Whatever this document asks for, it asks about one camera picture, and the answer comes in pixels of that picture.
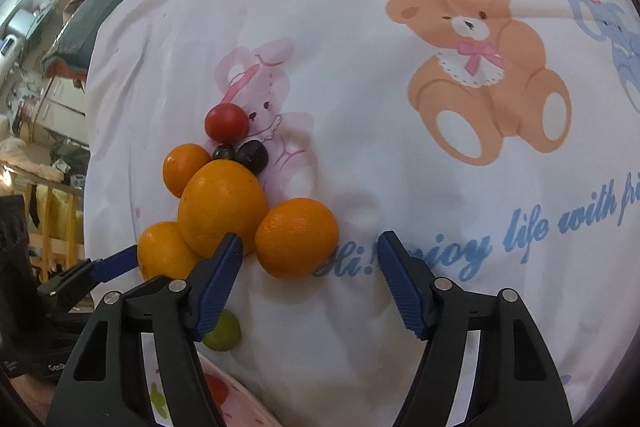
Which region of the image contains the white kitchen appliance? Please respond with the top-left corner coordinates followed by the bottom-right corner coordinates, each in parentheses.
top-left (0, 34), bottom-right (23, 68)

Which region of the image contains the green round fruit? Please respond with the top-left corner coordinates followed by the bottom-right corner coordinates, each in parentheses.
top-left (202, 309), bottom-right (242, 353)

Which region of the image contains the wooden railing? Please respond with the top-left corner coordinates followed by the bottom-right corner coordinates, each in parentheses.
top-left (0, 162), bottom-right (86, 283)

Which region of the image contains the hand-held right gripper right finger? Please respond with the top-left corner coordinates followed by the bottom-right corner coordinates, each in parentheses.
top-left (377, 230), bottom-right (573, 427)

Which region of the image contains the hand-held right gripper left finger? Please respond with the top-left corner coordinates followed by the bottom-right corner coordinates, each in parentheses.
top-left (46, 232), bottom-right (244, 427)

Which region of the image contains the large orange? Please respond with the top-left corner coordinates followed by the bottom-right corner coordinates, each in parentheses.
top-left (177, 159), bottom-right (271, 259)

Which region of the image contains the small orange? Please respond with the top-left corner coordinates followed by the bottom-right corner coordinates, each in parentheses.
top-left (136, 221), bottom-right (201, 282)
top-left (162, 143), bottom-right (212, 198)

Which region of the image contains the small red tomato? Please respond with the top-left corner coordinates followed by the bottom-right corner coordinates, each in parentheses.
top-left (204, 103), bottom-right (250, 142)

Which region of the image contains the white printed plate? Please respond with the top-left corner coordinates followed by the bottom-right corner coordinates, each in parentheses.
top-left (142, 334), bottom-right (288, 427)

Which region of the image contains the white cabinet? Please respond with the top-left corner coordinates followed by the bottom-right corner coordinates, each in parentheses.
top-left (37, 77), bottom-right (88, 122)

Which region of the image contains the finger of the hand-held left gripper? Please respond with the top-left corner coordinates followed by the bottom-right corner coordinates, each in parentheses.
top-left (37, 245), bottom-right (139, 304)

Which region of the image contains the medium orange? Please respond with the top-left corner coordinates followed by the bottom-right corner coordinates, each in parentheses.
top-left (255, 198), bottom-right (341, 280)

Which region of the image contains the white bear printed blanket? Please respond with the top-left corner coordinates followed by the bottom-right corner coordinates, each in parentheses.
top-left (82, 0), bottom-right (640, 427)

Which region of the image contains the dark teal cushion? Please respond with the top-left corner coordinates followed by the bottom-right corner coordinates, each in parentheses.
top-left (40, 0), bottom-right (171, 80)

